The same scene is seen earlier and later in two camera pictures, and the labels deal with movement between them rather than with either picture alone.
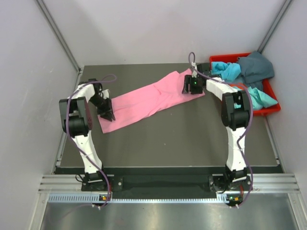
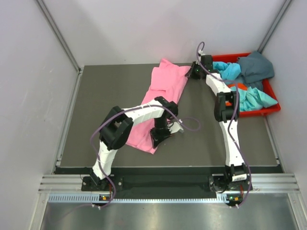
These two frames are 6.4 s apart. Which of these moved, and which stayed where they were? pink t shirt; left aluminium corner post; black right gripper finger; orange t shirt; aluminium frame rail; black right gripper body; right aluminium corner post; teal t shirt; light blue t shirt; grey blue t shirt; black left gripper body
Moved: black right gripper body; black left gripper body; pink t shirt; black right gripper finger
Stayed: orange t shirt; right aluminium corner post; light blue t shirt; left aluminium corner post; grey blue t shirt; aluminium frame rail; teal t shirt
